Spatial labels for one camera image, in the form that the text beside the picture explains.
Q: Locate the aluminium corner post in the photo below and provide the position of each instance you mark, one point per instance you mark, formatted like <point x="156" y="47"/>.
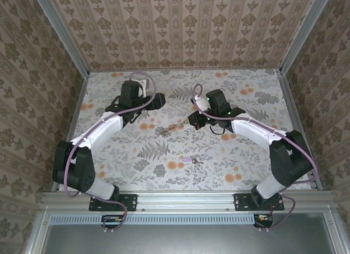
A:
<point x="303" y="32"/>
<point x="65" y="35"/>

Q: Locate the grey metal panel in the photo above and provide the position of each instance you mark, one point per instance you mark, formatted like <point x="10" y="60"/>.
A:
<point x="177" y="240"/>

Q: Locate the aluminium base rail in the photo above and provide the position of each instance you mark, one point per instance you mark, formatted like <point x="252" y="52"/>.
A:
<point x="186" y="200"/>

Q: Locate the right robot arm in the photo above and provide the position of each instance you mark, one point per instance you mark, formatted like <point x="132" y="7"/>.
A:
<point x="254" y="129"/>

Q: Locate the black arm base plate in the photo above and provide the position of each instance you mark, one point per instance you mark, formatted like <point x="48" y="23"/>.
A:
<point x="129" y="202"/>
<point x="240" y="202"/>

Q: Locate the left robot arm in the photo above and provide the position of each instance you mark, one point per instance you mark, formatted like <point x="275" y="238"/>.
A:
<point x="98" y="131"/>

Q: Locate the small purple key tag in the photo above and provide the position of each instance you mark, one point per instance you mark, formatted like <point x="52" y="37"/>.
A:
<point x="186" y="159"/>

